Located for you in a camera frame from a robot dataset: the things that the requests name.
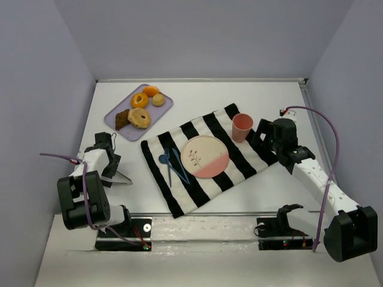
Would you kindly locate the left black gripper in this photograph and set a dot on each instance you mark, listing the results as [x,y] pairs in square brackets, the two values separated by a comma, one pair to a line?
[113,166]

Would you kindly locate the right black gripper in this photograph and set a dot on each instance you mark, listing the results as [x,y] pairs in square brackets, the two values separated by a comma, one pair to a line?
[266,135]

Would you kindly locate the metal serving tongs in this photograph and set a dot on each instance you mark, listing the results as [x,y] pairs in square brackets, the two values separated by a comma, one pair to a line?
[118,178]

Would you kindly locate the large beige bagel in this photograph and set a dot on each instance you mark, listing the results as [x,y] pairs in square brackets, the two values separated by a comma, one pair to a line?
[140,118]

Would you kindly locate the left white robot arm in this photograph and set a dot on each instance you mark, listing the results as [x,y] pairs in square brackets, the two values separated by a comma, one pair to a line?
[82,197]

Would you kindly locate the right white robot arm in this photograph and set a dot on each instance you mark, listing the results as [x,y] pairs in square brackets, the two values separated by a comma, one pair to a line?
[353,229]

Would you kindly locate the brown chocolate pastry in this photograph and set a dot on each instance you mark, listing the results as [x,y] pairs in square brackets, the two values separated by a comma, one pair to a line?
[121,119]

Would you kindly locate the pink plastic cup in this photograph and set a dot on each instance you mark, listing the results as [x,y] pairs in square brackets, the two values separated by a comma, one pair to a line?
[241,126]

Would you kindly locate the orange glazed donut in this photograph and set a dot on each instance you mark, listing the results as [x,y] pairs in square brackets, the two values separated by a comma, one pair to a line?
[139,100]

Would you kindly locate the cream and pink plate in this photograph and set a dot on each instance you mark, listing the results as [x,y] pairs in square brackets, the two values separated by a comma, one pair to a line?
[205,156]

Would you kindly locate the blue plastic spoon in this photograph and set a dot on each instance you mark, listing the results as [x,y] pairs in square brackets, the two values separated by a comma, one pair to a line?
[163,159]

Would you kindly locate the blue plastic fork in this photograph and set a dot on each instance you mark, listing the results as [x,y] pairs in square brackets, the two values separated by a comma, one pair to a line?
[167,157]

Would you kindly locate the small pale round bun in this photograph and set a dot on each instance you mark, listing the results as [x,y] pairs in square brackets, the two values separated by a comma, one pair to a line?
[158,99]

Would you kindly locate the black white striped placemat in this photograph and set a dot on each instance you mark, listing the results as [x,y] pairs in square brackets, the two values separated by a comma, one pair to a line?
[188,193]

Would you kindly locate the orange round bun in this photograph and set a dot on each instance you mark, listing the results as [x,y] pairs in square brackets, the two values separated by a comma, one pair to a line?
[150,91]

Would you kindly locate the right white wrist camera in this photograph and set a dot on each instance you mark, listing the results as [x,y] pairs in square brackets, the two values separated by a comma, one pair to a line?
[288,114]

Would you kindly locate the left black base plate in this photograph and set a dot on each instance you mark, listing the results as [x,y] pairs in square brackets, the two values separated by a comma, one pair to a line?
[137,237]

